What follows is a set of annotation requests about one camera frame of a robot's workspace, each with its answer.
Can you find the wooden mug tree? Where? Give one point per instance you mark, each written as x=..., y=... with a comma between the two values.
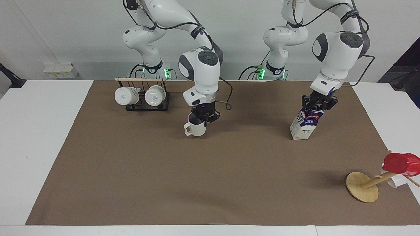
x=361, y=188

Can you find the white mug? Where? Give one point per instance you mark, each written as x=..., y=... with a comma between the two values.
x=126, y=96
x=155, y=95

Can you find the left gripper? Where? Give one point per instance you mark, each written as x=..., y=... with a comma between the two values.
x=321, y=97

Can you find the red plastic cup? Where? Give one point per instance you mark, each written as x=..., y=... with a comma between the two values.
x=402, y=164

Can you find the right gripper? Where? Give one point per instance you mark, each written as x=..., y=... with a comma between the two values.
x=204, y=107

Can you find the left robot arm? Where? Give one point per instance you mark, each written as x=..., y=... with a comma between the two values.
x=338, y=55

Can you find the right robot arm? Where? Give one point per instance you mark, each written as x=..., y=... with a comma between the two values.
x=200, y=70

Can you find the small white cup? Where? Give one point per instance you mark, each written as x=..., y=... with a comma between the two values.
x=395, y=181

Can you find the white and blue milk carton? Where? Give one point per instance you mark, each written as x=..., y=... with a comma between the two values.
x=304, y=126

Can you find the black stand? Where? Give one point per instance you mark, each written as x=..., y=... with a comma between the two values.
x=11, y=80
x=405, y=72

